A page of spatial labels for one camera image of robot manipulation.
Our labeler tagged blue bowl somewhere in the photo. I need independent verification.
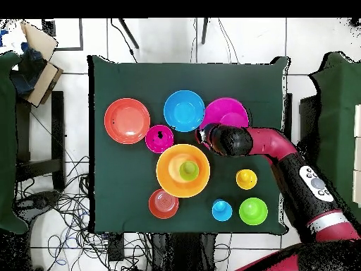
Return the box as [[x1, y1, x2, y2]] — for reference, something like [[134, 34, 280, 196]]
[[163, 90, 206, 133]]

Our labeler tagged green cup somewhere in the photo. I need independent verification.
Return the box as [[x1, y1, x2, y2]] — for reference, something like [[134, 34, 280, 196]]
[[178, 160, 200, 182]]

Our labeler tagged large magenta bowl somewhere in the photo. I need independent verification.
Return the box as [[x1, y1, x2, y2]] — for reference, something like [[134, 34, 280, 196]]
[[199, 97, 250, 150]]

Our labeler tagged large orange bowl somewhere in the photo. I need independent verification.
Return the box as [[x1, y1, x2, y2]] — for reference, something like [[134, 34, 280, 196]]
[[155, 143, 212, 199]]

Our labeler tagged small red-orange bowl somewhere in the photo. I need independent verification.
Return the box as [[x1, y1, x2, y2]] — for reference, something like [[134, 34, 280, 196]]
[[148, 188, 180, 220]]

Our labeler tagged small crimson bowl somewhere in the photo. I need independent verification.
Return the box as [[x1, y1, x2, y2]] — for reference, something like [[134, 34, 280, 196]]
[[145, 124, 175, 155]]

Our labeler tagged yellow cup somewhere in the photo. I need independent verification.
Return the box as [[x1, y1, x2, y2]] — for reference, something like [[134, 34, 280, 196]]
[[235, 169, 258, 191]]

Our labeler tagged wide red-orange bowl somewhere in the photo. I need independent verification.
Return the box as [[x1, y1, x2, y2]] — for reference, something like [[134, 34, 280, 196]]
[[104, 97, 151, 145]]

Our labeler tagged blue cup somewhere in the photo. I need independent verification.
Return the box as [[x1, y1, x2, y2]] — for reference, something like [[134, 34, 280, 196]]
[[212, 198, 233, 223]]

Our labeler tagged dark green tablecloth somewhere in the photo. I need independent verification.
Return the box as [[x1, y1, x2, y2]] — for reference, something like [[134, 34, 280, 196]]
[[87, 54, 289, 235]]

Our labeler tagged green bowl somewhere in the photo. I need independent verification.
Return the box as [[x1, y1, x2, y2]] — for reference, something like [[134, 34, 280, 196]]
[[238, 197, 269, 226]]

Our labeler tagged black tripod leg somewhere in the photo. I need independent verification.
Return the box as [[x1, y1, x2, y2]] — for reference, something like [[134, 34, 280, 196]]
[[118, 18, 140, 49], [200, 18, 210, 45]]

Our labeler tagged black cabinet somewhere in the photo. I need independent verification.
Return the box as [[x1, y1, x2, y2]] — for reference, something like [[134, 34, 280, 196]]
[[298, 95, 321, 145]]

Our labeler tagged dark green side cloth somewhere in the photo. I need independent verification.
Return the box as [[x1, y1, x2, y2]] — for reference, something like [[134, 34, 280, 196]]
[[308, 51, 361, 224], [0, 51, 29, 235]]

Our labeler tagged dark blue cloth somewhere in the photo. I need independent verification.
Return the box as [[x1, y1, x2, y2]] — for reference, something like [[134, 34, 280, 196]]
[[10, 42, 47, 97]]

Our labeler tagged cardboard box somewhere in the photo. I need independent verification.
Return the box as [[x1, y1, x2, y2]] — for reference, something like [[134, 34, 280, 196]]
[[11, 20, 64, 109]]

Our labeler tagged black stool frame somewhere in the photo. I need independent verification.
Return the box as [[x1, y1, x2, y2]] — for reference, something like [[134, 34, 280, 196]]
[[15, 90, 66, 191]]

